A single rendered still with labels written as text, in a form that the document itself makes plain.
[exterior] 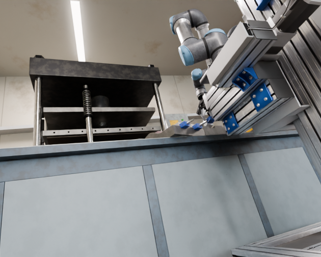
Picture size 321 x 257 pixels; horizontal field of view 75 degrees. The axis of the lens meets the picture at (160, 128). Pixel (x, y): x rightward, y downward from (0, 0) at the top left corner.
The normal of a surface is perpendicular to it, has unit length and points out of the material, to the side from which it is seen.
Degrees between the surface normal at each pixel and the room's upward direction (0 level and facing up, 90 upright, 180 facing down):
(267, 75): 90
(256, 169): 90
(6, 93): 90
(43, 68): 90
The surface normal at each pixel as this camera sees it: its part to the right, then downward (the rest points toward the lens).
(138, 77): 0.34, -0.43
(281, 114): -0.95, 0.08
